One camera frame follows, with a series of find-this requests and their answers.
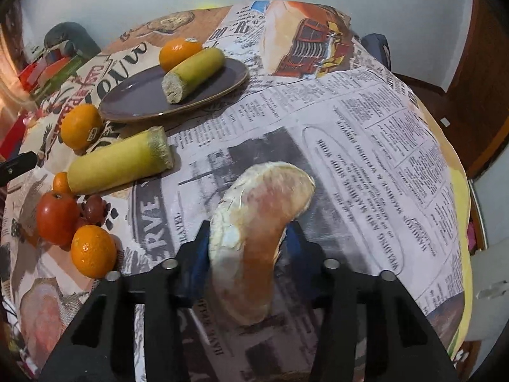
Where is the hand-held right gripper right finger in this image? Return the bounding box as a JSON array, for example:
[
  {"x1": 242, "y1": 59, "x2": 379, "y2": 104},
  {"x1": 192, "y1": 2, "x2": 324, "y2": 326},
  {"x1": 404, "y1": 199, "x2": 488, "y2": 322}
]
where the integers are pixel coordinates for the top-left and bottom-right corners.
[{"x1": 278, "y1": 221, "x2": 459, "y2": 382}]

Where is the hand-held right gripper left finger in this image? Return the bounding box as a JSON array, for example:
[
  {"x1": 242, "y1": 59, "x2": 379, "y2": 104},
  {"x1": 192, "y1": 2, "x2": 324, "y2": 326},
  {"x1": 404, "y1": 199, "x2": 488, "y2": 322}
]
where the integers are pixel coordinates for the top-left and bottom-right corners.
[{"x1": 38, "y1": 220, "x2": 212, "y2": 382}]

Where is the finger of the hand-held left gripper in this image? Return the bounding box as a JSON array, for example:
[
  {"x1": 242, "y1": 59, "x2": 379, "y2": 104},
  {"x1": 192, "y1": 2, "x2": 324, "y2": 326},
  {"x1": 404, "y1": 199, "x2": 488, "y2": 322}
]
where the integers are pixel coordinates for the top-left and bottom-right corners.
[{"x1": 0, "y1": 152, "x2": 38, "y2": 187}]

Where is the curved bread piece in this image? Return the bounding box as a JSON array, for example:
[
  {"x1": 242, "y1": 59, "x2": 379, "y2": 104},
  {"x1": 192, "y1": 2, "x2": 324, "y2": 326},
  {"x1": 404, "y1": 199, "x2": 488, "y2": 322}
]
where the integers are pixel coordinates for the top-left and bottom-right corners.
[{"x1": 209, "y1": 162, "x2": 316, "y2": 325}]

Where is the small orange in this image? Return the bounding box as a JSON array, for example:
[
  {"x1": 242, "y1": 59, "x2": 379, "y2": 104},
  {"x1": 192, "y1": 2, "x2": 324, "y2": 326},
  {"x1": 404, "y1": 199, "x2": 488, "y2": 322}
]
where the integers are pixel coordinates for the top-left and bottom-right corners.
[{"x1": 53, "y1": 172, "x2": 72, "y2": 195}]

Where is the red tomato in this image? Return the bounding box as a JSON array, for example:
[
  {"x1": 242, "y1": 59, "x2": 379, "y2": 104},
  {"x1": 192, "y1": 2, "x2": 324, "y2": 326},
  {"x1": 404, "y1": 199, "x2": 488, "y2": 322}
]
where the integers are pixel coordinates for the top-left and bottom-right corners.
[{"x1": 37, "y1": 192, "x2": 81, "y2": 246}]

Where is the orange with sticker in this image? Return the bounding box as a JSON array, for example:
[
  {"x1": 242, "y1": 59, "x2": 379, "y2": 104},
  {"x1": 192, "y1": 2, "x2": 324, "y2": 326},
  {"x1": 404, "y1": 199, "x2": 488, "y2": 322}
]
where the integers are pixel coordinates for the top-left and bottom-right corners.
[
  {"x1": 59, "y1": 103, "x2": 105, "y2": 151},
  {"x1": 159, "y1": 38, "x2": 203, "y2": 73}
]

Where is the red grape bunch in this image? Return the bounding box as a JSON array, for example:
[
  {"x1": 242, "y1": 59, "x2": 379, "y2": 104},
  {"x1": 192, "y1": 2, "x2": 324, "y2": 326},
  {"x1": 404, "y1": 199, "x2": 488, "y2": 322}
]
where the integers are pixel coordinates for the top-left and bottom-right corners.
[{"x1": 77, "y1": 194, "x2": 108, "y2": 227}]

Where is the red box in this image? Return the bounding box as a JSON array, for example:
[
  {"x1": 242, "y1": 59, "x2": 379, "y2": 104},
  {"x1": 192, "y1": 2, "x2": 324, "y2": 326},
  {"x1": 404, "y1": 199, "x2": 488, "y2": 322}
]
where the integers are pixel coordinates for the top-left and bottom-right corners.
[{"x1": 18, "y1": 58, "x2": 72, "y2": 89}]

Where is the yellow banana half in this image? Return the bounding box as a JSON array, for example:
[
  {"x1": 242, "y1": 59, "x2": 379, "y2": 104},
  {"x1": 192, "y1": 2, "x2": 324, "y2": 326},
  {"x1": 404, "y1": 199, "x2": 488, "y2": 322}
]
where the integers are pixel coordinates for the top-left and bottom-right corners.
[
  {"x1": 162, "y1": 47, "x2": 225, "y2": 104},
  {"x1": 67, "y1": 126, "x2": 174, "y2": 194}
]

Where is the green box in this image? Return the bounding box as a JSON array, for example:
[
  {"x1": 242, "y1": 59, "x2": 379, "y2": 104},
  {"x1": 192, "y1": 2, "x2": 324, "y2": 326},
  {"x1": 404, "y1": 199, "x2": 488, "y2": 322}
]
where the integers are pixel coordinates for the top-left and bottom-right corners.
[{"x1": 30, "y1": 53, "x2": 91, "y2": 97}]

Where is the plain orange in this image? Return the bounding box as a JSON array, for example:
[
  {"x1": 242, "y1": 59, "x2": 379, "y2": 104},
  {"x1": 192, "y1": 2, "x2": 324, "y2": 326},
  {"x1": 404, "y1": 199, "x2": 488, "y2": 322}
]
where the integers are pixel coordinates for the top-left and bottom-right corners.
[{"x1": 71, "y1": 225, "x2": 117, "y2": 279}]

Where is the newspaper print tablecloth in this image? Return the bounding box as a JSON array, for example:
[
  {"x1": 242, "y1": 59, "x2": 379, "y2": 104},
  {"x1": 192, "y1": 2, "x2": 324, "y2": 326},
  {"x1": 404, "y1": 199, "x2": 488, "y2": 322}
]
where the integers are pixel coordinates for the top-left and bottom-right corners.
[{"x1": 0, "y1": 0, "x2": 467, "y2": 382}]

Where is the grey padded object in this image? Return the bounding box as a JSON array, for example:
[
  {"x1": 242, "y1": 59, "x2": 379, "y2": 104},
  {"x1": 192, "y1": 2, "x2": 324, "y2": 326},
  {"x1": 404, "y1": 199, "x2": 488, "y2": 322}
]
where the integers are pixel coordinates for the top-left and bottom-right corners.
[{"x1": 44, "y1": 22, "x2": 100, "y2": 60}]

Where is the purple plate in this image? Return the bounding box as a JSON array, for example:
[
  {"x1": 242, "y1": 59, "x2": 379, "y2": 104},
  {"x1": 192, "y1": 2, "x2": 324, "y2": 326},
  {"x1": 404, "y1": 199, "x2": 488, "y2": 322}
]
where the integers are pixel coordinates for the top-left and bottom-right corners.
[{"x1": 98, "y1": 58, "x2": 250, "y2": 123}]

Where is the yellow cloth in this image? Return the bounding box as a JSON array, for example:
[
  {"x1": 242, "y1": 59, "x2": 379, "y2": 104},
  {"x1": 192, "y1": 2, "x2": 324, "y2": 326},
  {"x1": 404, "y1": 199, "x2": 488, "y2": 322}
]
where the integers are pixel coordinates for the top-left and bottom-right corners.
[{"x1": 414, "y1": 88, "x2": 475, "y2": 356}]

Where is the blue chair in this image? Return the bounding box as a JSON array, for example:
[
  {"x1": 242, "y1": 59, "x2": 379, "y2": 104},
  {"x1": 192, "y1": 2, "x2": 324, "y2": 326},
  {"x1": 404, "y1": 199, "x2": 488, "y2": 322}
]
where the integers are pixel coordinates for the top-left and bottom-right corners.
[{"x1": 360, "y1": 34, "x2": 393, "y2": 71}]

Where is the wooden door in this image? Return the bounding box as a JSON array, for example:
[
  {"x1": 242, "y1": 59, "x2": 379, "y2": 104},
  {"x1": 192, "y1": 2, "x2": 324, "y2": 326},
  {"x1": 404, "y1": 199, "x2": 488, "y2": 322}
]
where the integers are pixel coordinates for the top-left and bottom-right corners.
[{"x1": 439, "y1": 0, "x2": 509, "y2": 180}]

